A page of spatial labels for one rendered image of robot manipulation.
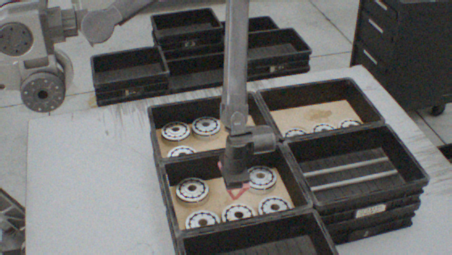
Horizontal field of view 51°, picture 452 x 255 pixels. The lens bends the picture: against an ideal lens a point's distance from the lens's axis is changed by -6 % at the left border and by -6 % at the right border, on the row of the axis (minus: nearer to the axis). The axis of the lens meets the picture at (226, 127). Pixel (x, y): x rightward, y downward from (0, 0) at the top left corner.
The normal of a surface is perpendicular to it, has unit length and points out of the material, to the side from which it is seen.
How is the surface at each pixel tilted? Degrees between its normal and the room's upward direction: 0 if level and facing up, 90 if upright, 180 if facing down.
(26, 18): 90
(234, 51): 59
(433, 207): 0
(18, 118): 0
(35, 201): 0
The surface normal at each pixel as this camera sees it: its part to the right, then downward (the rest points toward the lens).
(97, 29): 0.24, 0.12
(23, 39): 0.28, 0.60
